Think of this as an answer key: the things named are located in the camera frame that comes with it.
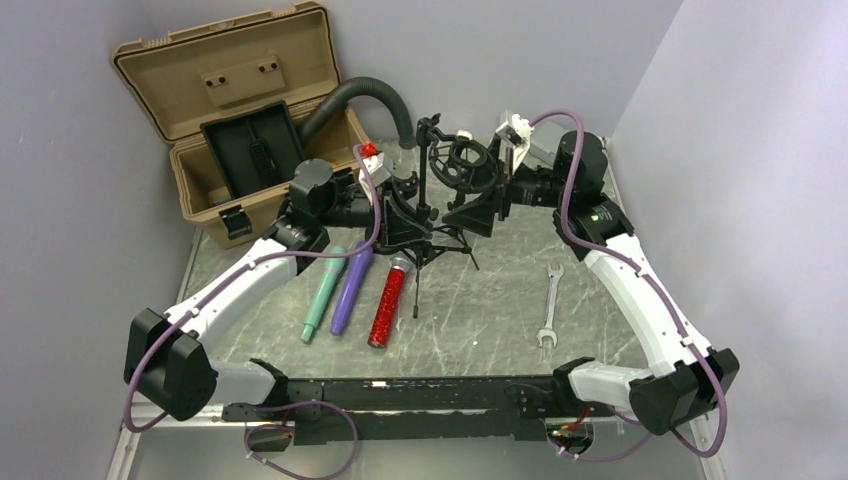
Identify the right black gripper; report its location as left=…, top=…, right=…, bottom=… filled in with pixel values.
left=442, top=134, right=572, bottom=237

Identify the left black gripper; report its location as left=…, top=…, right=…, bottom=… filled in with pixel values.
left=317, top=176, right=433, bottom=248

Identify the black round-base mic stand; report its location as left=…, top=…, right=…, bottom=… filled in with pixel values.
left=374, top=174, right=428, bottom=255

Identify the purple microphone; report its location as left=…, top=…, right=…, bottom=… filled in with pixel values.
left=329, top=246, right=374, bottom=336

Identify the black tripod shock-mount stand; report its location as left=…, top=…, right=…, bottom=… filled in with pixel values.
left=397, top=113, right=502, bottom=291

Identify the mint green microphone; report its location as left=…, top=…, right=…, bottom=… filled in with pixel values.
left=300, top=257, right=347, bottom=343

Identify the red microphone silver grille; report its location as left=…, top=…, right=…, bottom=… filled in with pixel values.
left=367, top=255, right=412, bottom=349

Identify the black tripod mic stand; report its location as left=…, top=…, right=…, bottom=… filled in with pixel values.
left=418, top=225, right=480, bottom=270

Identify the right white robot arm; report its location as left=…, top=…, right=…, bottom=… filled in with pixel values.
left=427, top=131, right=740, bottom=438

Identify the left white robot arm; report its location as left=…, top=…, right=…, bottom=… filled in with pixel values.
left=124, top=155, right=427, bottom=431

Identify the silver open-end wrench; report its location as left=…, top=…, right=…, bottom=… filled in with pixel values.
left=536, top=263, right=564, bottom=348

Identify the grey rectangular block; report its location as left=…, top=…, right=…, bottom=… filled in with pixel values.
left=527, top=121, right=608, bottom=167

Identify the black tray in case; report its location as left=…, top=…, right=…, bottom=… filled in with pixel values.
left=200, top=101, right=306, bottom=199

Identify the tan plastic tool case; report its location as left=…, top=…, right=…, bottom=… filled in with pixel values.
left=112, top=1, right=342, bottom=249

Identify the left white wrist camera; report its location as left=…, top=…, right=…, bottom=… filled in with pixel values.
left=358, top=141, right=394, bottom=200

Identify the black corrugated hose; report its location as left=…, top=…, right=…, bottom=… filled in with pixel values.
left=297, top=76, right=419, bottom=151

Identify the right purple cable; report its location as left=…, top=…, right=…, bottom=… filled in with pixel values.
left=529, top=109, right=730, bottom=464

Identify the purple cable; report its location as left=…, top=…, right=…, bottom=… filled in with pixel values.
left=529, top=109, right=730, bottom=464
left=122, top=145, right=384, bottom=480

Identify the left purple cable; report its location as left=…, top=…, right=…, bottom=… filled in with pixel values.
left=122, top=145, right=384, bottom=480

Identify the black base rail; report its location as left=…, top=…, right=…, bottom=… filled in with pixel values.
left=222, top=375, right=603, bottom=446

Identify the aluminium extrusion frame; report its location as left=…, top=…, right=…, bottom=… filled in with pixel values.
left=105, top=228, right=233, bottom=480

